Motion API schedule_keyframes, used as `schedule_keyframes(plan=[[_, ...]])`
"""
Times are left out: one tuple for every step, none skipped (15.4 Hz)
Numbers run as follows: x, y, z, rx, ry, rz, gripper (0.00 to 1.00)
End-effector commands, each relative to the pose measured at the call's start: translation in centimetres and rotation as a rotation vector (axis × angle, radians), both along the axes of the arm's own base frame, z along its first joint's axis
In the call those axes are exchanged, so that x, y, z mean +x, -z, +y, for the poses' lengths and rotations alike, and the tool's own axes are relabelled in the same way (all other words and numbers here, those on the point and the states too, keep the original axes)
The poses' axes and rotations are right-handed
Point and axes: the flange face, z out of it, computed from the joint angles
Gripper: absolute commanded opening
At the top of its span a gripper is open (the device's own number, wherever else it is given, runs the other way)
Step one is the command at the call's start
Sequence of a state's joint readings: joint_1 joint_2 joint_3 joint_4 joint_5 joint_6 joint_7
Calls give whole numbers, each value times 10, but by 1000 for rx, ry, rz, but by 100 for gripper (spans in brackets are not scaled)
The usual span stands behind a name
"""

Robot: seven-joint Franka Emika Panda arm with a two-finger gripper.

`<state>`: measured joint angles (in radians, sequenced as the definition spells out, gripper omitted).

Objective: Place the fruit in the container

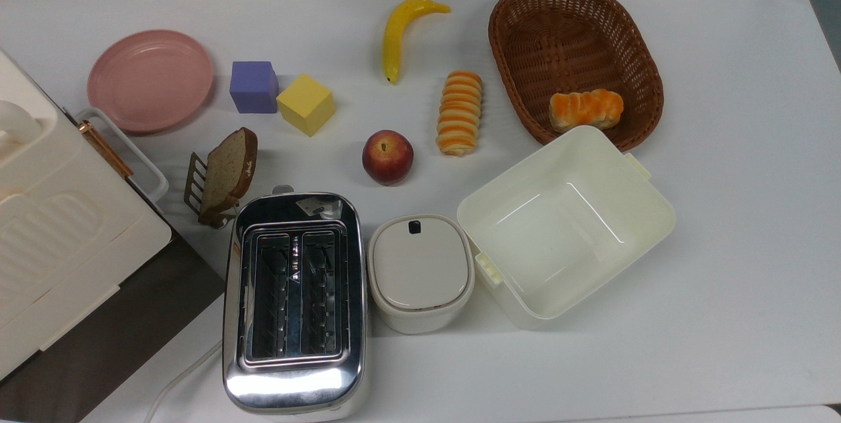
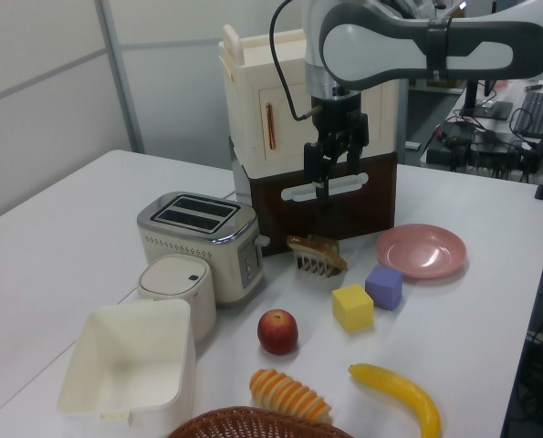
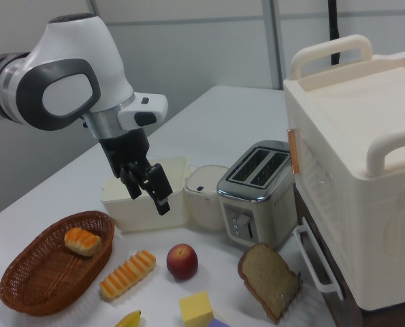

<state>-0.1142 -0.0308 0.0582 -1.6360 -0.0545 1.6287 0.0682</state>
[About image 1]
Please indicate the red apple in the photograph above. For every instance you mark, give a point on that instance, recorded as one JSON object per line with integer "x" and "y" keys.
{"x": 387, "y": 157}

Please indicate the open cream plastic container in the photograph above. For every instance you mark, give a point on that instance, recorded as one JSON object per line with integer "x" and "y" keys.
{"x": 565, "y": 232}

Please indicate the yellow banana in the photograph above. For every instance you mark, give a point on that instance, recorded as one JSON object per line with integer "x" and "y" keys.
{"x": 398, "y": 32}

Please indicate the yellow foam cube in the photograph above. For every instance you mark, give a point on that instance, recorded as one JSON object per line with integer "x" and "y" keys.
{"x": 306, "y": 105}

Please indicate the purple foam cube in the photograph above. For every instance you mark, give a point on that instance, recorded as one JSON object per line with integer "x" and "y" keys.
{"x": 253, "y": 87}

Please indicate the long striped bread roll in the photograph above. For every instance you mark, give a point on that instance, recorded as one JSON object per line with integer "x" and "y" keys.
{"x": 460, "y": 113}

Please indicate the pink plate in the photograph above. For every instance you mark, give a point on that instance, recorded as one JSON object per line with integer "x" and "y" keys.
{"x": 151, "y": 81}

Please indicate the brown bread slice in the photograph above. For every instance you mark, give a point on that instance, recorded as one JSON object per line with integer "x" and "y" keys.
{"x": 227, "y": 170}

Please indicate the brown wicker basket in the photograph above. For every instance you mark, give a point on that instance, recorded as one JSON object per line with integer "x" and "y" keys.
{"x": 565, "y": 42}

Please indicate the orange glazed bread bun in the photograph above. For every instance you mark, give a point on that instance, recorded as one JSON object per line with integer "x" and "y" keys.
{"x": 586, "y": 110}

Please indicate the small white lidded bin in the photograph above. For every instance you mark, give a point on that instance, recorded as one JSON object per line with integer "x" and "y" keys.
{"x": 420, "y": 272}

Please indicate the cream toy cabinet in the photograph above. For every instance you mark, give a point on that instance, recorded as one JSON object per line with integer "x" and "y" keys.
{"x": 59, "y": 239}

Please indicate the dark brown cabinet base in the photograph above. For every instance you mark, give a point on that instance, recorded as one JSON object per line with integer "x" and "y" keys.
{"x": 131, "y": 324}

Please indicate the chrome two-slot toaster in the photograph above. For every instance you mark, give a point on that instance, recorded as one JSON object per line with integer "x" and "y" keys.
{"x": 295, "y": 383}

